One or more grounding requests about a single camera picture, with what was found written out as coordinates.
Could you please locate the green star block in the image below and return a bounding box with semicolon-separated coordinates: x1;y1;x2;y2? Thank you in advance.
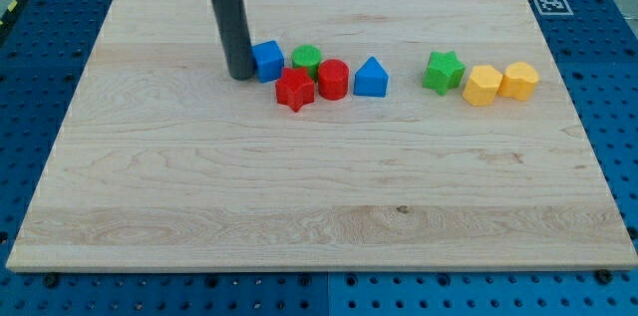
422;51;466;96

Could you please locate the black bolt front right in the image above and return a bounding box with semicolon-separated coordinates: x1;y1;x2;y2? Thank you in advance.
594;269;614;285

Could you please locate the white fiducial marker tag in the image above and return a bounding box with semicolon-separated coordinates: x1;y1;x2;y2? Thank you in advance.
532;0;573;16

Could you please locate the red star block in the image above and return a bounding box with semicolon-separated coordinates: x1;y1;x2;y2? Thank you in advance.
275;67;315;113

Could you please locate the blue cube block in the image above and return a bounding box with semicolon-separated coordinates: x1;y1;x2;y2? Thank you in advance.
252;40;284;83

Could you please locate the black bolt front left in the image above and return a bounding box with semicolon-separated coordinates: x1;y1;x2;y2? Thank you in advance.
42;273;60;289

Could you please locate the light wooden board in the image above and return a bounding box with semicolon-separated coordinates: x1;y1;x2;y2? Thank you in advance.
7;0;637;273

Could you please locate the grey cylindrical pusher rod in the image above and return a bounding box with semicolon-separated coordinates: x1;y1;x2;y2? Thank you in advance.
211;0;255;81

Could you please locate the yellow hexagon block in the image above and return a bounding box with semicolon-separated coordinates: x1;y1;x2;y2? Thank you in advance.
462;65;502;107

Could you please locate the yellow heart block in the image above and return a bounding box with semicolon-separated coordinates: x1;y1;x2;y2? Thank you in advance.
497;61;540;102

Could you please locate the black bolt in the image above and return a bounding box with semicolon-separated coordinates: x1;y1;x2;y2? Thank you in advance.
594;269;614;285
42;273;60;289

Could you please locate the red cylinder block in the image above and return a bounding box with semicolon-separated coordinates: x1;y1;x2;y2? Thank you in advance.
318;59;350;101

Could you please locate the blue triangle block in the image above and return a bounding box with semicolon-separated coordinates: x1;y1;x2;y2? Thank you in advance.
353;57;390;98

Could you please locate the green cylinder block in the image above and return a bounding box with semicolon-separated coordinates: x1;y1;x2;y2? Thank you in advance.
291;44;322;82

